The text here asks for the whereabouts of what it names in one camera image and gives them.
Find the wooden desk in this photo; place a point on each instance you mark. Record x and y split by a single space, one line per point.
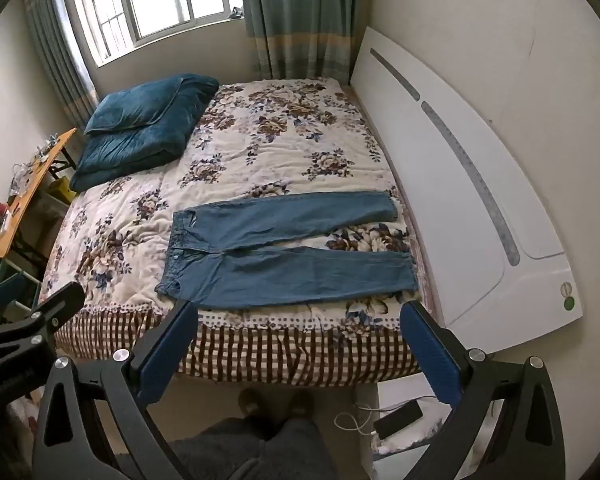
27 195

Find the white headboard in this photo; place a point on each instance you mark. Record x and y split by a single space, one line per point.
430 170

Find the blue denim pants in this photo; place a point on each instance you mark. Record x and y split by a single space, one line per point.
290 270

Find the floral bed blanket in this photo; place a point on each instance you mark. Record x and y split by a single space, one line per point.
260 150

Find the yellow box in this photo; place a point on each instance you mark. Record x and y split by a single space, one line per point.
61 191

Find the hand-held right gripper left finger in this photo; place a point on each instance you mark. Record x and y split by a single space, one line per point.
166 357

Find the white nightstand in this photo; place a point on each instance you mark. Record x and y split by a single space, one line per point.
405 395

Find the window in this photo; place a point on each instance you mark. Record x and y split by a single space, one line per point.
155 0

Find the black phone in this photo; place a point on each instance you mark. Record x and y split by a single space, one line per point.
399 420

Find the teal striped curtain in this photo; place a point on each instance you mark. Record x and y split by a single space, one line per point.
300 15
60 55

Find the person's grey trouser legs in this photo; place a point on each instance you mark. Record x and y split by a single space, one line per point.
260 447

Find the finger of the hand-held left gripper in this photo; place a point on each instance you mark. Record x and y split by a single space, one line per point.
55 307

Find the person's right slipper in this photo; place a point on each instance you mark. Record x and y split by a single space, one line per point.
300 402

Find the person's slipper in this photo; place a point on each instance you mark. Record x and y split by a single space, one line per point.
300 402
251 401

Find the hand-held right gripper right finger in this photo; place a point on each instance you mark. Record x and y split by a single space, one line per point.
432 357

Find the person's left slipper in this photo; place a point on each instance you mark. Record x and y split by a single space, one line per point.
251 401

